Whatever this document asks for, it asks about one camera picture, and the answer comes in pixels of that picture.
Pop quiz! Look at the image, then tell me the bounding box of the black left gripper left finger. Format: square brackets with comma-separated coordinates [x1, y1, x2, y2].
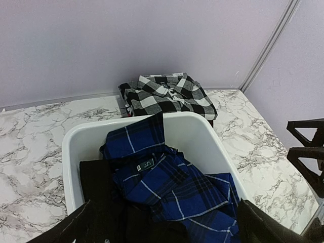
[30, 200, 111, 242]

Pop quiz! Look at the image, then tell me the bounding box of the black white checked folded shirt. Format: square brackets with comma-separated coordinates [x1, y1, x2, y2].
[126, 72, 218, 121]

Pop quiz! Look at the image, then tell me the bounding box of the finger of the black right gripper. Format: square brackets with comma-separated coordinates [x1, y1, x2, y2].
[287, 119, 323, 147]
[287, 147, 323, 198]

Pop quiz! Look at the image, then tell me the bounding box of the right aluminium wall post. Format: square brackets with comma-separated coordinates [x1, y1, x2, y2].
[239, 0, 302, 93]

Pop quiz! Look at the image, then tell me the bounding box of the white plastic bin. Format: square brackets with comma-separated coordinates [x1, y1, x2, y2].
[62, 112, 252, 214]

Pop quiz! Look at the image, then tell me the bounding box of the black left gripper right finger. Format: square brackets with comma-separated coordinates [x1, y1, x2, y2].
[237, 199, 311, 243]

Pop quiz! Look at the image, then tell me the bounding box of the blue plaid long sleeve shirt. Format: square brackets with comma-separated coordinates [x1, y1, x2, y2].
[100, 113, 240, 242]

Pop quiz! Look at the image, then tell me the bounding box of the black garment in bin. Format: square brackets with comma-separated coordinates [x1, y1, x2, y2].
[78, 160, 190, 242]

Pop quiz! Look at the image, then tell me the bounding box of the red black folded shirt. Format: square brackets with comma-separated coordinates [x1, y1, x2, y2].
[118, 83, 134, 117]

